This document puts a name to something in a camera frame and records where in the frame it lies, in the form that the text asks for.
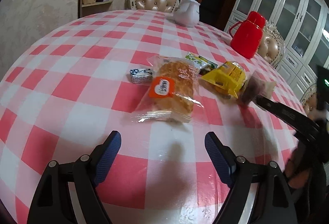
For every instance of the yellow sandwich bread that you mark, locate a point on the yellow sandwich bread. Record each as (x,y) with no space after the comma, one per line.
(228,79)

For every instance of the white glass-door cabinet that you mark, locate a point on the white glass-door cabinet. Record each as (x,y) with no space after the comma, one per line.
(303,25)

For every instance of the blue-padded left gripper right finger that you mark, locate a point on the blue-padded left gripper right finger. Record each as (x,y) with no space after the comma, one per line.
(273,201)

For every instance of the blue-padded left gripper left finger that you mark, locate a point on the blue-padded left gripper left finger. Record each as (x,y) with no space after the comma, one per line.
(52,202)

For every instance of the beige tufted chair right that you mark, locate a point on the beige tufted chair right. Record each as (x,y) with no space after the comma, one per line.
(309,99)

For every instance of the dark green small snack packet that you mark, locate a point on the dark green small snack packet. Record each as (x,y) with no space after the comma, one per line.
(209,67)

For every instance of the sandwich cake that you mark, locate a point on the sandwich cake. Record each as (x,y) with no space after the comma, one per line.
(173,94)

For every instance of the white ceramic teapot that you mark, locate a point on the white ceramic teapot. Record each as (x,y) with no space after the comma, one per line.
(187,14)

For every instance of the pink purple snack bag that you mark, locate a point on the pink purple snack bag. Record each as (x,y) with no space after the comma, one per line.
(254,87)

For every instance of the small blue white candy block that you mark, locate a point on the small blue white candy block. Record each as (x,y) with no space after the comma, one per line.
(141,75)

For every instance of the pink white checkered tablecloth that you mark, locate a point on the pink white checkered tablecloth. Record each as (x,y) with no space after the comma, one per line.
(70,89)

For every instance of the red thermos jug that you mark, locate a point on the red thermos jug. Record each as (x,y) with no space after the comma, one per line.
(246,35)

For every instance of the beige tufted chair middle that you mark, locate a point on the beige tufted chair middle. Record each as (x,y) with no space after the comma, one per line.
(272,45)

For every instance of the green white snack packet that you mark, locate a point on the green white snack packet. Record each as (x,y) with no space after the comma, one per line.
(198,62)

